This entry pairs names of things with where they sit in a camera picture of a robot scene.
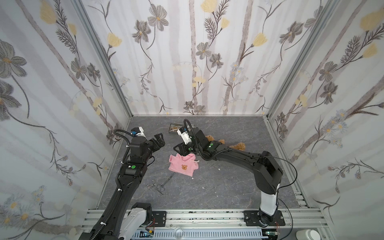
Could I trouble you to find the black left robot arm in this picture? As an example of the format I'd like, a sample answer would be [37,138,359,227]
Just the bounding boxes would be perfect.
[80,127,165,240]

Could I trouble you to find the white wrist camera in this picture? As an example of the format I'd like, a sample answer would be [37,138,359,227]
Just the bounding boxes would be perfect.
[177,128,192,145]
[131,127,146,138]

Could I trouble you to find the pink teddy hoodie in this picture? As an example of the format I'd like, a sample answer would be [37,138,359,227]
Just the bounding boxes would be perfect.
[169,154,199,177]

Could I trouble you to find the brown teddy bear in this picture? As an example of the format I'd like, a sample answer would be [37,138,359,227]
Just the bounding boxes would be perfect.
[206,135,246,151]

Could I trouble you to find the white perforated cable duct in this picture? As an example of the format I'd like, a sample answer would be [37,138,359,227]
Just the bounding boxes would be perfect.
[131,228,268,240]

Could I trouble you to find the steel surgical scissors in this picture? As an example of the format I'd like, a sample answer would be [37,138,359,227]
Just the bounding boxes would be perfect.
[147,173,176,196]

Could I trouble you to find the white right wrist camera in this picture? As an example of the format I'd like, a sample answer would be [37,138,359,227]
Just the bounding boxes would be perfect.
[177,128,192,145]

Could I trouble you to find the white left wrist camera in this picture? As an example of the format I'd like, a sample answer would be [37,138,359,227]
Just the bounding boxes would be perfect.
[131,127,146,138]

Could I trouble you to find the white round container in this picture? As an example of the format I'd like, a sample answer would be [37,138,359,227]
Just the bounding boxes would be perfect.
[296,229,321,240]

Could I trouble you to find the metal instrument tray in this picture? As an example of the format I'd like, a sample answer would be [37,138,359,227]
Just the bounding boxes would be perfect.
[169,123,186,134]

